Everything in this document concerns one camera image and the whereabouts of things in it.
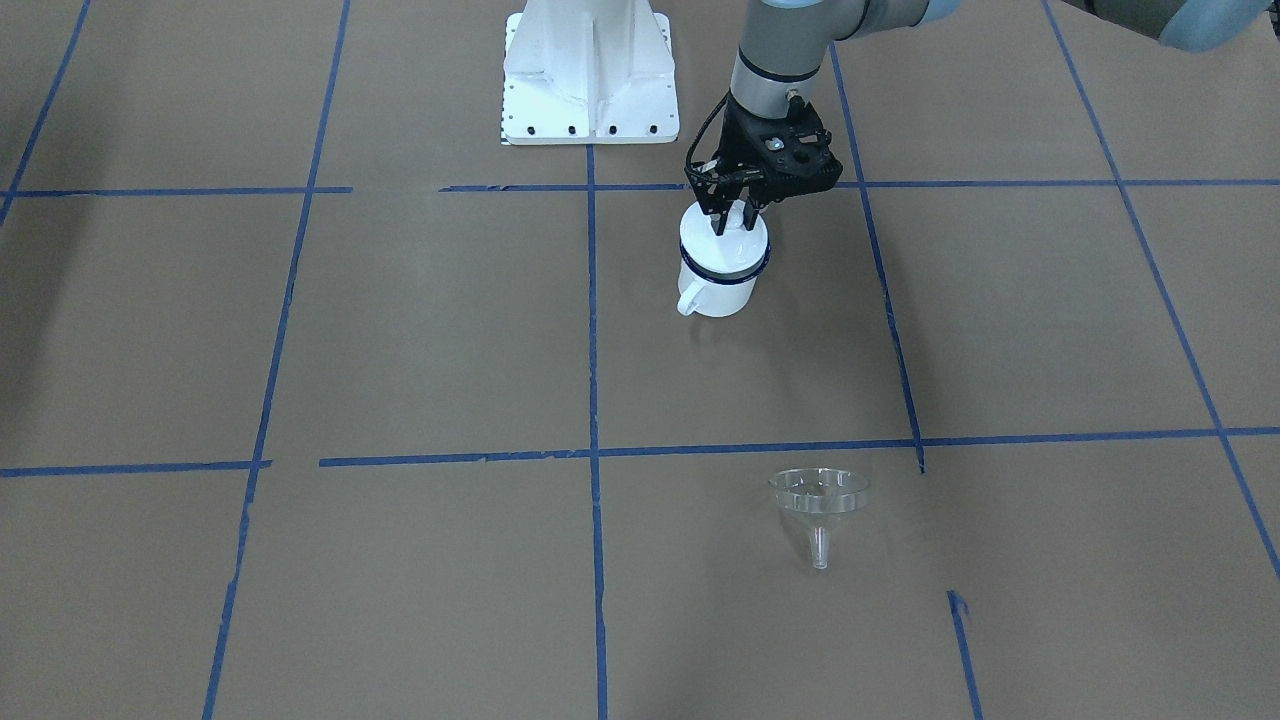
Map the white ceramic lid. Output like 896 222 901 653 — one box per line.
678 199 771 284

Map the white enamel mug blue rim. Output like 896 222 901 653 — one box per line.
676 249 771 318

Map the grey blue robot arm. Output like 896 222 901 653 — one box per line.
684 1 1272 236

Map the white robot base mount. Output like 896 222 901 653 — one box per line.
500 1 681 146

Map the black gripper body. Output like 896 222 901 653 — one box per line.
686 92 838 213

